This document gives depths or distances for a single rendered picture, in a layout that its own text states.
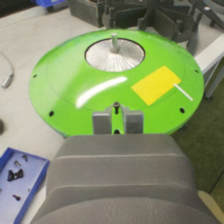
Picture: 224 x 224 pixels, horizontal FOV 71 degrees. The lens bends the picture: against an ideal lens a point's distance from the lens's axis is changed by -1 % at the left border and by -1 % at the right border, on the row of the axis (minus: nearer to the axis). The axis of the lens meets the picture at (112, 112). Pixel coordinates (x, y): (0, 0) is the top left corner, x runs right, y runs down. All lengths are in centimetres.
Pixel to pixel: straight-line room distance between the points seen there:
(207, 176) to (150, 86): 126
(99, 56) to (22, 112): 29
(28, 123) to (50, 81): 20
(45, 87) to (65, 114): 7
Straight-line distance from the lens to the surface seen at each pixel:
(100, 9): 79
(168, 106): 23
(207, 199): 70
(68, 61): 29
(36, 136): 43
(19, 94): 55
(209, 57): 68
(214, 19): 88
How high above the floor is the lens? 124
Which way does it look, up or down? 52 degrees down
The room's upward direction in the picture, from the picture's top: 3 degrees counter-clockwise
